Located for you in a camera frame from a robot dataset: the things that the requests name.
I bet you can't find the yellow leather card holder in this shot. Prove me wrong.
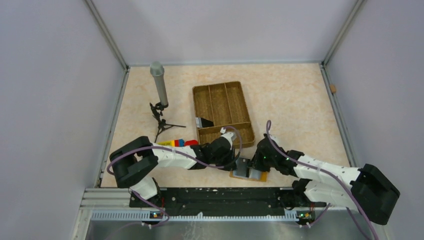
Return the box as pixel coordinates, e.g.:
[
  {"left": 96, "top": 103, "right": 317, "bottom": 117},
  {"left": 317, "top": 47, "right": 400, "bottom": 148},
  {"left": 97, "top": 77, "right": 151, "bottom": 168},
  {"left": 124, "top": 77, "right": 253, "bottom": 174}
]
[{"left": 229, "top": 157, "right": 268, "bottom": 182}]

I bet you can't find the stack of black cards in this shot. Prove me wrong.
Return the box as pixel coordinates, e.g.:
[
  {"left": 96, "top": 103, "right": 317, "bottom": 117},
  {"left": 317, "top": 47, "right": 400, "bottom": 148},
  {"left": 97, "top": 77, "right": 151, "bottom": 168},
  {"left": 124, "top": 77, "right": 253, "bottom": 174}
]
[{"left": 195, "top": 117, "right": 215, "bottom": 129}]

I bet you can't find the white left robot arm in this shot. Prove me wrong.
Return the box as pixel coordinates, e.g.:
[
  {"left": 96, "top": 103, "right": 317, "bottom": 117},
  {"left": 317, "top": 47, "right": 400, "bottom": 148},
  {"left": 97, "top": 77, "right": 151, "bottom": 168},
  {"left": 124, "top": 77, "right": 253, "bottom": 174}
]
[{"left": 106, "top": 129, "right": 241, "bottom": 207}]

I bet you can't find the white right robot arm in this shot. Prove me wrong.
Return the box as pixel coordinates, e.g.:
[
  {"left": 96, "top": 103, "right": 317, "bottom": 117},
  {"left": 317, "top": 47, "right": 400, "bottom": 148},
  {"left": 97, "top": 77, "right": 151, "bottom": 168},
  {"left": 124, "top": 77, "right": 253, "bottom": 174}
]
[{"left": 249, "top": 134, "right": 400, "bottom": 225}]

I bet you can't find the red rounded toy block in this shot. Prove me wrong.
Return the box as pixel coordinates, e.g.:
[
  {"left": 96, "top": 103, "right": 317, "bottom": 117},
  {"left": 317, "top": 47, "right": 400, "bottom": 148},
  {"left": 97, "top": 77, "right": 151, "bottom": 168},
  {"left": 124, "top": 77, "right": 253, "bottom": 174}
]
[{"left": 184, "top": 139, "right": 199, "bottom": 146}]

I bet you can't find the woven wicker divided tray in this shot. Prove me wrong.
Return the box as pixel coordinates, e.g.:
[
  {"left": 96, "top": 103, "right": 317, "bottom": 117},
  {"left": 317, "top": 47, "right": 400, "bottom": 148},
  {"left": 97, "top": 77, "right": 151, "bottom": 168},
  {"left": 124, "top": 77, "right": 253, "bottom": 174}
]
[{"left": 192, "top": 81, "right": 255, "bottom": 148}]

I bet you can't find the yellow green window block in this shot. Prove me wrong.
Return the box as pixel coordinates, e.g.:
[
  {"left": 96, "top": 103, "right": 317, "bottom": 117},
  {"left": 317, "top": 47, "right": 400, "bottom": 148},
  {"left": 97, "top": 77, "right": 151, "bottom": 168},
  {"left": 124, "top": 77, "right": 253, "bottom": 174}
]
[{"left": 157, "top": 140, "right": 176, "bottom": 147}]

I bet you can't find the small brown corner object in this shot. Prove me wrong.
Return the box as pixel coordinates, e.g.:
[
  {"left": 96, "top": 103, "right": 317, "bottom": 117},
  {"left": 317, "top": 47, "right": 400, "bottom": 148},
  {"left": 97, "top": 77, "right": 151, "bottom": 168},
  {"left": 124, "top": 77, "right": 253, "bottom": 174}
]
[{"left": 329, "top": 84, "right": 337, "bottom": 94}]

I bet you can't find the grey microphone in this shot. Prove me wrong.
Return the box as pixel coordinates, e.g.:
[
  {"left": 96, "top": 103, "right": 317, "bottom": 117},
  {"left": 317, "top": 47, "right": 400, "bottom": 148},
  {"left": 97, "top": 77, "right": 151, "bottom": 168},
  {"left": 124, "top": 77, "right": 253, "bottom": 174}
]
[{"left": 150, "top": 61, "right": 169, "bottom": 108}]

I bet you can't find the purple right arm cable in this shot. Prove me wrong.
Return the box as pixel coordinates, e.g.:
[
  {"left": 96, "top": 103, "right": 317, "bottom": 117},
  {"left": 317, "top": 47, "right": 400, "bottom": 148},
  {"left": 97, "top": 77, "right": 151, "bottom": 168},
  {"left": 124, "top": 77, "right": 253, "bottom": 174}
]
[{"left": 265, "top": 120, "right": 380, "bottom": 240}]

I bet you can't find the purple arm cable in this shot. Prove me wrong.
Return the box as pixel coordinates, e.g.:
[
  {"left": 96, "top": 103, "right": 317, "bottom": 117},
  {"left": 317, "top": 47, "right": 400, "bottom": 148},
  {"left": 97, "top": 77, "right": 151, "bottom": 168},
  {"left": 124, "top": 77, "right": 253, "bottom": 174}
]
[
  {"left": 105, "top": 125, "right": 243, "bottom": 229},
  {"left": 265, "top": 120, "right": 380, "bottom": 240}
]

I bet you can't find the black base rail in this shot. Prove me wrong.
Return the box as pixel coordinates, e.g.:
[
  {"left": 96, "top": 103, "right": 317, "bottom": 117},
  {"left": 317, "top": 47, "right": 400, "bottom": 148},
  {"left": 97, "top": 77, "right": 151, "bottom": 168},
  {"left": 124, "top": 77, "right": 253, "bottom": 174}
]
[{"left": 148, "top": 187, "right": 315, "bottom": 217}]

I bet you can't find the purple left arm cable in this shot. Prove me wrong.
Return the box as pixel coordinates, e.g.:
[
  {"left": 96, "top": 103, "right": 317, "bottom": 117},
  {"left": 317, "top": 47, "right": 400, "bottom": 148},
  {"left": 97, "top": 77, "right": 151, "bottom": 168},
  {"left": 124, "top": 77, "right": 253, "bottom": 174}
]
[{"left": 105, "top": 125, "right": 243, "bottom": 229}]

